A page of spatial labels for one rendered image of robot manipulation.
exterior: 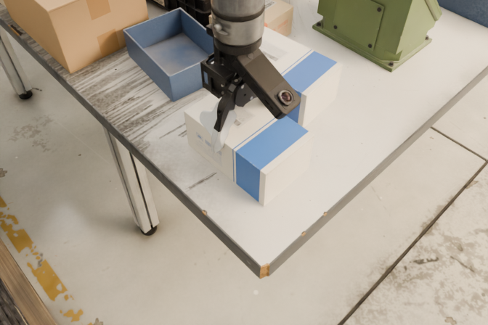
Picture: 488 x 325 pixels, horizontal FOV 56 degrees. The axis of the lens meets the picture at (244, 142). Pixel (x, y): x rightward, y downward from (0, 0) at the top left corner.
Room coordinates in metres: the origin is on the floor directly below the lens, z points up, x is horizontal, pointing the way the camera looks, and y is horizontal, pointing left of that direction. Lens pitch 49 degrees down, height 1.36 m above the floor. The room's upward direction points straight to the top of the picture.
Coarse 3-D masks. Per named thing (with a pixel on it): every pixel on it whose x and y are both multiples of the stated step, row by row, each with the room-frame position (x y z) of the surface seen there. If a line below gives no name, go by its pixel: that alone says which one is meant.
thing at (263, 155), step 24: (192, 120) 0.56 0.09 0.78; (240, 120) 0.55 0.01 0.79; (264, 120) 0.55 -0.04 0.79; (288, 120) 0.55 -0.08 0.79; (192, 144) 0.56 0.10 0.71; (240, 144) 0.49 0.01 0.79; (264, 144) 0.49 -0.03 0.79; (288, 144) 0.49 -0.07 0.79; (312, 144) 0.52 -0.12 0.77; (240, 168) 0.47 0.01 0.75; (264, 168) 0.44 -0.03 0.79; (288, 168) 0.47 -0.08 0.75; (264, 192) 0.43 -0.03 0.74
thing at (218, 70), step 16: (208, 32) 0.58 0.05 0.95; (224, 48) 0.53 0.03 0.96; (240, 48) 0.53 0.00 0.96; (256, 48) 0.54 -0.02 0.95; (208, 64) 0.57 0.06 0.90; (224, 64) 0.56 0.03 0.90; (208, 80) 0.57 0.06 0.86; (224, 80) 0.53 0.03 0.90; (240, 80) 0.53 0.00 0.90; (240, 96) 0.52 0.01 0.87; (256, 96) 0.55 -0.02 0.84
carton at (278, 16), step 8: (272, 0) 0.96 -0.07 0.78; (280, 0) 0.96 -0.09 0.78; (272, 8) 0.93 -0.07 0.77; (280, 8) 0.93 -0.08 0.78; (288, 8) 0.93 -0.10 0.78; (264, 16) 0.89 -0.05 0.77; (272, 16) 0.89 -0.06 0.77; (280, 16) 0.90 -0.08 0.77; (288, 16) 0.92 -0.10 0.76; (264, 24) 0.86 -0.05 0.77; (272, 24) 0.88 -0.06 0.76; (280, 24) 0.90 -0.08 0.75; (288, 24) 0.93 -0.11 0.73; (280, 32) 0.90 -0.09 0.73; (288, 32) 0.93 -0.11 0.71
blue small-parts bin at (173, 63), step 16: (160, 16) 0.90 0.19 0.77; (176, 16) 0.93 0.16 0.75; (128, 32) 0.85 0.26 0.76; (144, 32) 0.88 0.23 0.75; (160, 32) 0.90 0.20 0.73; (176, 32) 0.93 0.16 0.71; (192, 32) 0.89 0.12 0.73; (128, 48) 0.84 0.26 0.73; (144, 48) 0.87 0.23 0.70; (160, 48) 0.87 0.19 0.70; (176, 48) 0.87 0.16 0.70; (192, 48) 0.87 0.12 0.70; (208, 48) 0.84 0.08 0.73; (144, 64) 0.78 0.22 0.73; (160, 64) 0.81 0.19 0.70; (176, 64) 0.81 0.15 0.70; (192, 64) 0.81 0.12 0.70; (160, 80) 0.72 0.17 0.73; (176, 80) 0.70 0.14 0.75; (192, 80) 0.72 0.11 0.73; (176, 96) 0.70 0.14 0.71
